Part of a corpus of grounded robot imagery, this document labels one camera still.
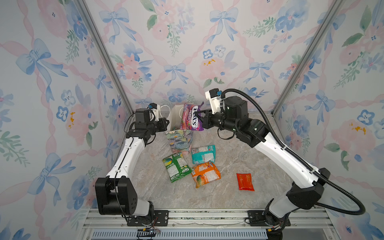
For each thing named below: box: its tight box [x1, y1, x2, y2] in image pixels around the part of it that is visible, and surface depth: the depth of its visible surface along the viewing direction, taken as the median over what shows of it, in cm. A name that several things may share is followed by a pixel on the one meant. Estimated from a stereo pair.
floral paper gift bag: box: [160, 104, 193, 153], surface depth 85 cm
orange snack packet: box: [191, 162, 222, 188], surface depth 88 cm
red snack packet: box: [236, 173, 255, 192], surface depth 87 cm
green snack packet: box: [162, 152, 192, 183], surface depth 90 cm
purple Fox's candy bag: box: [180, 101, 204, 131], surface depth 66 cm
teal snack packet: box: [191, 145, 216, 165], surface depth 95 cm
